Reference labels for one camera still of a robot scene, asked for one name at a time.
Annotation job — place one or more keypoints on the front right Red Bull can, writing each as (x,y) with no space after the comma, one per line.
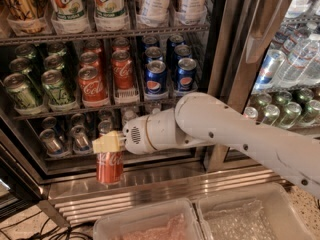
(105,127)

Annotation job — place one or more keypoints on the glass fridge door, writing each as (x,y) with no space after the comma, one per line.
(240,35)

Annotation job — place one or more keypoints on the red bull can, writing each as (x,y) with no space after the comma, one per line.
(105,127)
(52,143)
(80,138)

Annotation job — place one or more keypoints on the second row pepsi can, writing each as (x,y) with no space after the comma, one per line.
(153,53)
(181,51)

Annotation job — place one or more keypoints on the front middle Red Bull can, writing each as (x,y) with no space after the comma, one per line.
(80,138)

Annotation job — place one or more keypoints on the water bottle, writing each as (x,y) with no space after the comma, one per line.
(128,115)
(154,111)

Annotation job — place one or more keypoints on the left 7UP bottle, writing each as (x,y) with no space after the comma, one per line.
(68,10)

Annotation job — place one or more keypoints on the second row left Coca-Cola can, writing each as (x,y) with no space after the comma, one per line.
(90,59)

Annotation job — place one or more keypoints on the second row coca-cola can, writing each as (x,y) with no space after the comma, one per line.
(122,69)
(90,59)

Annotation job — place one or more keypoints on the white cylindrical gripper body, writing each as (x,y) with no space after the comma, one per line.
(134,134)

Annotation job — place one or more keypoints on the second row left Pepsi can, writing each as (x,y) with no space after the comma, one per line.
(153,53)

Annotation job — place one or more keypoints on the front left Pepsi can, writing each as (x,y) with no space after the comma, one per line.
(155,77)

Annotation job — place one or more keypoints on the second row right Coca-Cola can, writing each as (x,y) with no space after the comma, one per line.
(122,69)

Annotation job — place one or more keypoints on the right 7UP bottle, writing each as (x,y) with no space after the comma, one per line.
(109,8)

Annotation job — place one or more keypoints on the left water bottle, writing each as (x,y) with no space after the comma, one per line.
(128,115)

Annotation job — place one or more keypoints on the front left green can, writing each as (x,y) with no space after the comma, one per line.
(21,90)

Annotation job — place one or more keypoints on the left clear plastic bin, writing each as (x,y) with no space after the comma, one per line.
(168,220)

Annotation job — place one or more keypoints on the middle water bottle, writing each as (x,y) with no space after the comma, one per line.
(154,111)

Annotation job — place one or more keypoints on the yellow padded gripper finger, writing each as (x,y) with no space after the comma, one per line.
(110,142)

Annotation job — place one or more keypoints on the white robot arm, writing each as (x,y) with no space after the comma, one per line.
(199,119)

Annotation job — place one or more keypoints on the second row right Pepsi can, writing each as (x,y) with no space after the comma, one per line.
(181,51)

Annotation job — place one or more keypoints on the front right Pepsi can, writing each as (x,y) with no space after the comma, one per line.
(185,74)

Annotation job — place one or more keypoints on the right clear plastic bin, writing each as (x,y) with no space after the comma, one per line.
(261,212)

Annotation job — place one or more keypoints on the green can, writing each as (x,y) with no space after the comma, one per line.
(56,88)
(21,90)

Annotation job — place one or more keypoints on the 7up bottle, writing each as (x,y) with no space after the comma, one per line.
(68,10)
(109,8)

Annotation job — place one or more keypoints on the front right green can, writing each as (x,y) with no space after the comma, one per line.
(56,88)

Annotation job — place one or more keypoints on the clear plastic bin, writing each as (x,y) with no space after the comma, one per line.
(168,220)
(261,212)

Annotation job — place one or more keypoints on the front left Red Bull can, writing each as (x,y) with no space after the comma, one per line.
(52,143)

